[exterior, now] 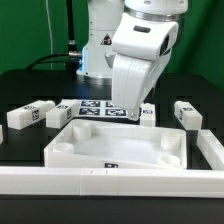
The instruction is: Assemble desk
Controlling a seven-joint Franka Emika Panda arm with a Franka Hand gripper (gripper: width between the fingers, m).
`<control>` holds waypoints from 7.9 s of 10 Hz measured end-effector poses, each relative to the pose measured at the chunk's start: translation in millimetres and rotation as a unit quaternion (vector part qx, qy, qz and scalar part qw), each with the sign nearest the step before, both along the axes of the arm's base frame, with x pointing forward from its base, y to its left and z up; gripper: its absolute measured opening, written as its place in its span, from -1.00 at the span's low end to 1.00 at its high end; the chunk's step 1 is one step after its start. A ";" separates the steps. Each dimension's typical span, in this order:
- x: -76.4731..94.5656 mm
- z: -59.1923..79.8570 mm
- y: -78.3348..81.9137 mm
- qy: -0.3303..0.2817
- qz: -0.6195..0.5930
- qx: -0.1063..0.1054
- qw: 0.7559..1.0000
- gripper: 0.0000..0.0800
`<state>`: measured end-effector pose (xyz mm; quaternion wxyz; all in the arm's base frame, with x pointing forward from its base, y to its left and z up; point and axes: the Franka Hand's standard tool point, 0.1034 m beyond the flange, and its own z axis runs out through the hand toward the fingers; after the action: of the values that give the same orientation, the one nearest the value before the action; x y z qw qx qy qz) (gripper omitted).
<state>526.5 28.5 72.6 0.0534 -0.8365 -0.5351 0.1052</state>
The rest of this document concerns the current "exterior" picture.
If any white L-shaped fence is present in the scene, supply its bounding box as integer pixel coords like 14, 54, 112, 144
0, 130, 224, 198

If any black cable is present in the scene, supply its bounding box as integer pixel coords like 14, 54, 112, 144
25, 0, 83, 71

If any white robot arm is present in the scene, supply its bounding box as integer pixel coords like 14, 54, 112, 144
77, 0, 188, 121

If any white desk top tray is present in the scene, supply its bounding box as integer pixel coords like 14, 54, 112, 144
44, 119, 187, 169

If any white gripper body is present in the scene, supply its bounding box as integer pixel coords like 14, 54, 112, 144
112, 13, 179, 111

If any white cable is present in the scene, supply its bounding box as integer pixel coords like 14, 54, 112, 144
45, 0, 54, 71

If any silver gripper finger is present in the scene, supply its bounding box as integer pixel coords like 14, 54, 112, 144
128, 107, 140, 121

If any white marker sheet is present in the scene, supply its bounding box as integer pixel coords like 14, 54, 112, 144
75, 99, 128, 118

